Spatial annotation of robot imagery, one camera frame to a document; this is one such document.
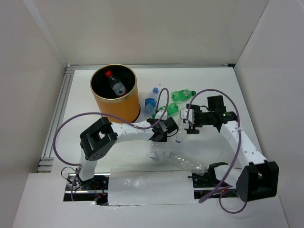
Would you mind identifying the green plastic bottle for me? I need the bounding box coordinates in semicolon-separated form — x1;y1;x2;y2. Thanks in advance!
152;103;179;119
171;89;196;102

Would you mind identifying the blue label plastic bottle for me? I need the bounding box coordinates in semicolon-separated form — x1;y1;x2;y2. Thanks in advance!
143;87;159;116

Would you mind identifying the red label clear bottle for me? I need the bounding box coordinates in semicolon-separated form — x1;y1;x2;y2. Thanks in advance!
105;70;127;97

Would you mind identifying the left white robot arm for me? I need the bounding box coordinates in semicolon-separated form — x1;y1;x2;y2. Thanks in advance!
76;117;179;190

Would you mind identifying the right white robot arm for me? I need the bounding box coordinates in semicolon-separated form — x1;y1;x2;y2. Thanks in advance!
180;95;279;202

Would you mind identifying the orange cylindrical bin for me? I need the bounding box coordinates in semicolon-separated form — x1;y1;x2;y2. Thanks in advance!
90;64;141;123

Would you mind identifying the silver taped front panel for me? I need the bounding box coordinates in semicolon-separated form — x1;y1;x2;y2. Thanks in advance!
108;171;196;206

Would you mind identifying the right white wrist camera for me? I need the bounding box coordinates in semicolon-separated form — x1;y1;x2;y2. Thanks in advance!
180;108;194;124

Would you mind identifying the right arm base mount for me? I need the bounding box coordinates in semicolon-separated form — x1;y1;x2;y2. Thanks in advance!
188;162;238;199

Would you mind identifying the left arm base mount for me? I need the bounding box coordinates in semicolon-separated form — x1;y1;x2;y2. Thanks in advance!
60;166;110;206

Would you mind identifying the aluminium frame rail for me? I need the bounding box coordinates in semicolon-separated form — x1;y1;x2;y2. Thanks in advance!
36;64;235;173

